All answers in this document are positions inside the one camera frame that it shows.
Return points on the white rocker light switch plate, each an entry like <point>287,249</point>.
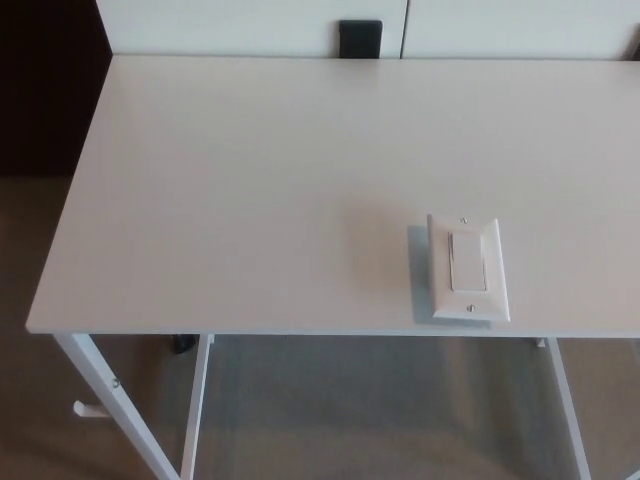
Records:
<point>467,270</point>

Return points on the white cabinet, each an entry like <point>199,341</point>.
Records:
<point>225,25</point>

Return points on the white table side hook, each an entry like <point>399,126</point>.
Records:
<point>88,409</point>

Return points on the white table with metal frame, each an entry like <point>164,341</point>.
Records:
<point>250,200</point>

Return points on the black wall outlet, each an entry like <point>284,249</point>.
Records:
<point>361,38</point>

